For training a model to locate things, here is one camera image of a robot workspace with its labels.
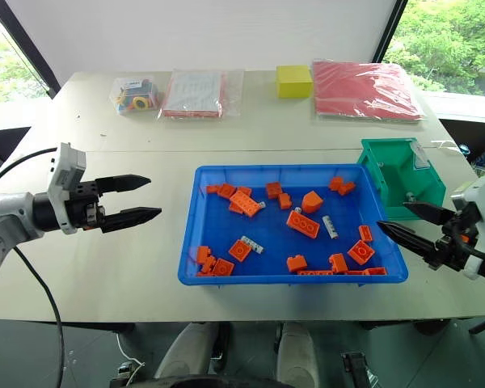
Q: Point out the long flat orange block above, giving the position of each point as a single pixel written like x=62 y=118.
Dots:
x=315 y=272
x=245 y=203

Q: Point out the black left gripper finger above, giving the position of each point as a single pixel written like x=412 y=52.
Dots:
x=123 y=182
x=131 y=218

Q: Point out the black window frame beam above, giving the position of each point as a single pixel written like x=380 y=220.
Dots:
x=390 y=30
x=28 y=48

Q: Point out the orange plastic toy brick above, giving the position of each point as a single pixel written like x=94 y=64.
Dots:
x=312 y=202

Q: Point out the square orange block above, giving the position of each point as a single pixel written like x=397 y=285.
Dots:
x=223 y=267
x=240 y=250
x=361 y=252

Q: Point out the blue plastic tray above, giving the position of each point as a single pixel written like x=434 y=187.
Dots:
x=275 y=250

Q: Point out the dark cabinet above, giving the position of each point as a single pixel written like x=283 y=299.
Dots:
x=2 y=149

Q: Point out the red paper pack in plastic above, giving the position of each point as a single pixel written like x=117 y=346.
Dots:
x=363 y=91

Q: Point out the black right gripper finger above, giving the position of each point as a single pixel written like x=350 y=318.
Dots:
x=428 y=212
x=408 y=239

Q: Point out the yellow block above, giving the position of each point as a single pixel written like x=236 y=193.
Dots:
x=293 y=83

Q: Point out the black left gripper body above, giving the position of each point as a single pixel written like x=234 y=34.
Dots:
x=83 y=202

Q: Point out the black floor bracket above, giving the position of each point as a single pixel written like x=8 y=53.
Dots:
x=359 y=369

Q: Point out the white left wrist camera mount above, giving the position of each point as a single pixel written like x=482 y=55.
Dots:
x=64 y=174

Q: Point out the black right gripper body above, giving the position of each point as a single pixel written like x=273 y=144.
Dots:
x=460 y=236

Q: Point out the clear label holder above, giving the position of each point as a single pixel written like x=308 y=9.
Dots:
x=420 y=155

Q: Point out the small orange building block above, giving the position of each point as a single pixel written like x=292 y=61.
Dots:
x=208 y=264
x=338 y=262
x=376 y=271
x=365 y=233
x=336 y=183
x=244 y=191
x=234 y=208
x=297 y=263
x=347 y=188
x=213 y=189
x=273 y=190
x=203 y=254
x=355 y=272
x=284 y=201
x=227 y=190

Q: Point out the red-white booklet in plastic bag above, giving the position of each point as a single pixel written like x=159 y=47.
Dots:
x=196 y=93

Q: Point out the clear box of coloured pieces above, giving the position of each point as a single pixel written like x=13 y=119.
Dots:
x=135 y=97

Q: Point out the grey rounded robot leg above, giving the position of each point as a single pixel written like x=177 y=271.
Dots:
x=297 y=355
x=186 y=351

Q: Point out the green plastic bin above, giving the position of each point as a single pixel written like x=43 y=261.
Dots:
x=392 y=178

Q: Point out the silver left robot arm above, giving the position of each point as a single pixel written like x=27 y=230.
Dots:
x=8 y=214

